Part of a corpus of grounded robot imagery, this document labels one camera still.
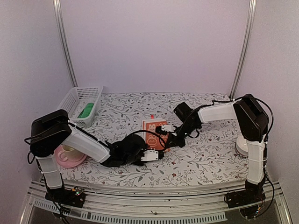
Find green microfiber towel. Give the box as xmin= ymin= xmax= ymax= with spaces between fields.
xmin=78 ymin=103 xmax=94 ymax=119

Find aluminium frame post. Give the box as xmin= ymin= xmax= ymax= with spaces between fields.
xmin=229 ymin=0 xmax=256 ymax=99
xmin=53 ymin=0 xmax=78 ymax=87

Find orange rabbit pattern towel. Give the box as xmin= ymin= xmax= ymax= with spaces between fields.
xmin=142 ymin=114 xmax=168 ymax=151

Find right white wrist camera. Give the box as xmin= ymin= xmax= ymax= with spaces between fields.
xmin=155 ymin=125 xmax=174 ymax=135

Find left black camera cable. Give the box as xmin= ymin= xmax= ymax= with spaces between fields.
xmin=116 ymin=131 xmax=150 ymax=150

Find right aluminium frame post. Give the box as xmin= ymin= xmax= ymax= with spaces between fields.
xmin=229 ymin=0 xmax=256 ymax=99

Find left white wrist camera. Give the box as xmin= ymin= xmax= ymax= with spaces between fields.
xmin=141 ymin=150 xmax=164 ymax=162

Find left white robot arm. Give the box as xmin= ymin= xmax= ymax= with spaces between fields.
xmin=24 ymin=109 xmax=147 ymax=203

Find right black camera cable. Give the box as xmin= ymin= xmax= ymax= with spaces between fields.
xmin=158 ymin=109 xmax=203 ymax=151

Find pink saucer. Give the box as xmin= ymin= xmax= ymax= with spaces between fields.
xmin=54 ymin=147 xmax=87 ymax=168

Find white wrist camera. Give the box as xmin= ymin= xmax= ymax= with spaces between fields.
xmin=155 ymin=125 xmax=174 ymax=135
xmin=141 ymin=150 xmax=164 ymax=162

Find black camera cable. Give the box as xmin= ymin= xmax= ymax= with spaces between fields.
xmin=158 ymin=109 xmax=203 ymax=151
xmin=116 ymin=131 xmax=150 ymax=150

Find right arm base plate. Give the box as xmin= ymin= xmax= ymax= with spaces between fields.
xmin=224 ymin=189 xmax=266 ymax=208

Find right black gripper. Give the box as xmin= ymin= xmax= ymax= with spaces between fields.
xmin=166 ymin=122 xmax=198 ymax=148

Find white plastic mesh basket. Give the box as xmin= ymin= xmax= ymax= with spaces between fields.
xmin=57 ymin=86 xmax=104 ymax=127

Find aluminium front rail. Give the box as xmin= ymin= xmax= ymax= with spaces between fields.
xmin=19 ymin=181 xmax=293 ymax=224

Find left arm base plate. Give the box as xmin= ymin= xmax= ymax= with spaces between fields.
xmin=45 ymin=187 xmax=86 ymax=208

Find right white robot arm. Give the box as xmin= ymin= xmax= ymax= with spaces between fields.
xmin=164 ymin=94 xmax=274 ymax=203

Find left aluminium frame post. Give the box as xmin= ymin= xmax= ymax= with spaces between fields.
xmin=53 ymin=0 xmax=78 ymax=87

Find white ceramic bowl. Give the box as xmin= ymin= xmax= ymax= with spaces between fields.
xmin=235 ymin=136 xmax=248 ymax=157

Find cream ribbed mug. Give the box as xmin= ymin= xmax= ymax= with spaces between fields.
xmin=58 ymin=145 xmax=80 ymax=161

